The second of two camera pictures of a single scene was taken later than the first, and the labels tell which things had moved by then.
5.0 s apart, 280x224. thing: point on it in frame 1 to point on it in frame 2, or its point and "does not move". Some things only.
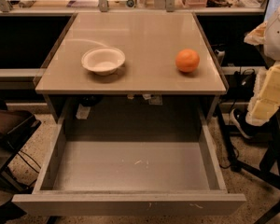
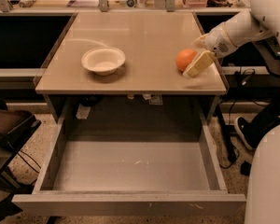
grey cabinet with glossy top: x=150 y=88 does not move
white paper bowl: x=103 y=61 does not move
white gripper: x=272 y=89 to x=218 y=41
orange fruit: x=188 y=60 does not move
